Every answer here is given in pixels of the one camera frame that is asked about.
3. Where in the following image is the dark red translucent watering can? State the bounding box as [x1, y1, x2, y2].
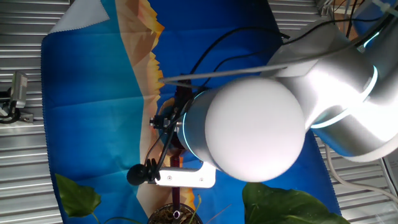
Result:
[157, 79, 195, 219]

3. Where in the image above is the large dark green leaf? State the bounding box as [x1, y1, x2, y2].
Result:
[241, 182, 351, 224]

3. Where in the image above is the black foam microphone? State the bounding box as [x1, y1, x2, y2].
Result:
[126, 164, 149, 187]

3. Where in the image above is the white printed sign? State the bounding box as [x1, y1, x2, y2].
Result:
[382, 157, 398, 190]

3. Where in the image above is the blue landscape print cloth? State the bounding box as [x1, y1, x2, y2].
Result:
[41, 0, 343, 224]

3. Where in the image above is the small green leaf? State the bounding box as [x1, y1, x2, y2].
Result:
[55, 173, 103, 224]

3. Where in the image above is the round plant pot with soil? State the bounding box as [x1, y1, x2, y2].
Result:
[146, 202, 205, 224]

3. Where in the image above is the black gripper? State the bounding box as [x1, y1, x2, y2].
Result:
[149, 101, 188, 132]

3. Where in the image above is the silver camera on stand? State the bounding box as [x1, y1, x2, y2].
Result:
[11, 71, 29, 109]

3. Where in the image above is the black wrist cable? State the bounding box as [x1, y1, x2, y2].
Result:
[142, 26, 292, 184]

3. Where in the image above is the thick grey robot cable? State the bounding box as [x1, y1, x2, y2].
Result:
[323, 144, 398, 205]

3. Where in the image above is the thin green plant stem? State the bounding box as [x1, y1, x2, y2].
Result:
[188, 194, 202, 224]

